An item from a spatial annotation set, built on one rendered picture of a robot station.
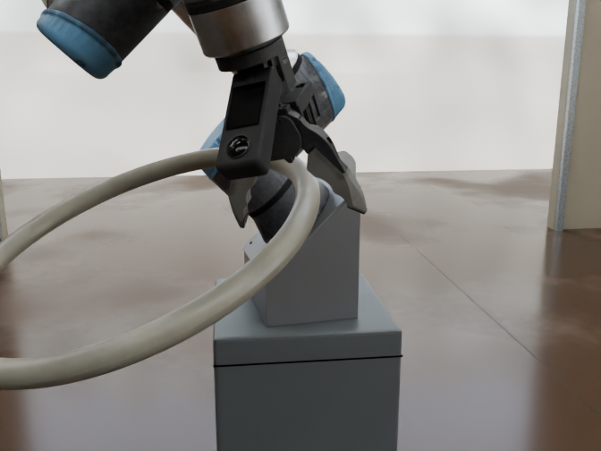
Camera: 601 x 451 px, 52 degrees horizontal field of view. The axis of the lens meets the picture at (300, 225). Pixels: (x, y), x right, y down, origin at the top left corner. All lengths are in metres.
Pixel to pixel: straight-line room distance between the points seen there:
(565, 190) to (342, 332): 4.84
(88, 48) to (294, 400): 0.90
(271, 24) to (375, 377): 0.93
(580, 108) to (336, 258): 4.87
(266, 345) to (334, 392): 0.18
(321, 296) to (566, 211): 4.93
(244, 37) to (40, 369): 0.36
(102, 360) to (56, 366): 0.04
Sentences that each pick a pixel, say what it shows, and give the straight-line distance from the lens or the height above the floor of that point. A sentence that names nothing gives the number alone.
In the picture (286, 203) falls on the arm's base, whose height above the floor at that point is 1.10.
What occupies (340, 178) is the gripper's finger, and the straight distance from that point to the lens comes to 0.64.
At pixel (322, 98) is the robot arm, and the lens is 1.32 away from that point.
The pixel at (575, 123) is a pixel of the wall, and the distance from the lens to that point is 6.04.
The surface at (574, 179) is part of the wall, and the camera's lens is 6.12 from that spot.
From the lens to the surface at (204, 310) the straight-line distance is 0.59.
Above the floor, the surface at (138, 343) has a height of 1.13.
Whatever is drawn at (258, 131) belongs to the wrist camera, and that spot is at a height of 1.32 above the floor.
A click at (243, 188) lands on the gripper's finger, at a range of 0.68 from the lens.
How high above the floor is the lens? 1.37
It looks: 14 degrees down
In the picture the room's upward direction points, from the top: straight up
